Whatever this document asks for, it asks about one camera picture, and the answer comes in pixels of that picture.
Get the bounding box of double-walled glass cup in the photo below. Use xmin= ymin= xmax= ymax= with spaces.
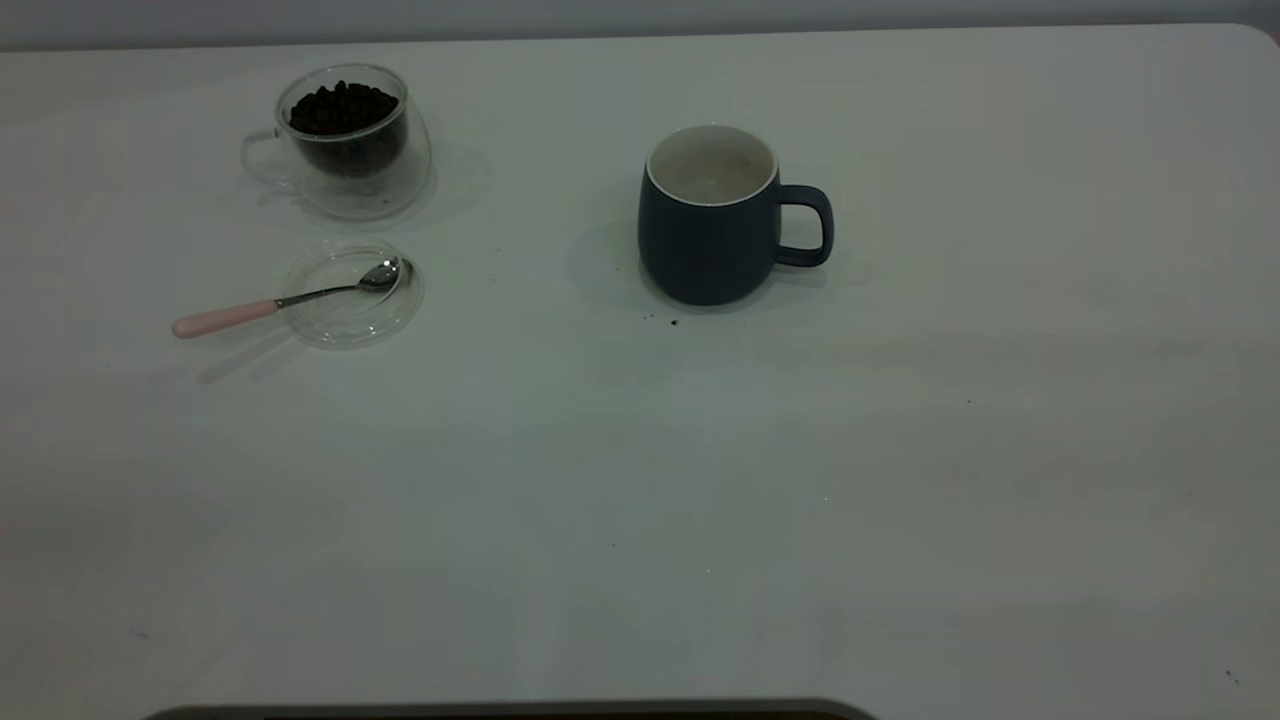
xmin=240 ymin=62 xmax=434 ymax=222

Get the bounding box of dark coffee beans pile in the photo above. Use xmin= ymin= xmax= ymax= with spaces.
xmin=290 ymin=80 xmax=409 ymax=179

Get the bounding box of pink-handled metal spoon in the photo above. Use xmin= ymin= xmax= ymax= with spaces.
xmin=171 ymin=258 xmax=401 ymax=340

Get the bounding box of dark blue-grey ceramic mug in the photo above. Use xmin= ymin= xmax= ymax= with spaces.
xmin=637 ymin=122 xmax=835 ymax=307

